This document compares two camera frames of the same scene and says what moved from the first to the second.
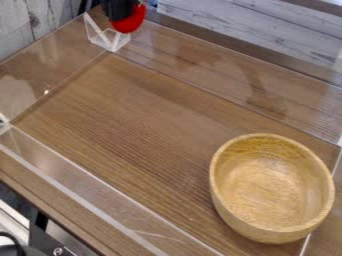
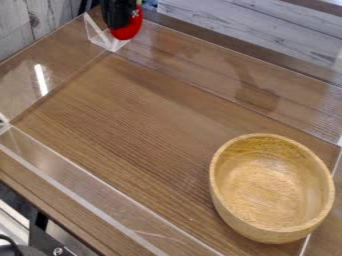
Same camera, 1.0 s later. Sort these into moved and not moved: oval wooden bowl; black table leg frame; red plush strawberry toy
Moved: red plush strawberry toy
Not moved: black table leg frame; oval wooden bowl
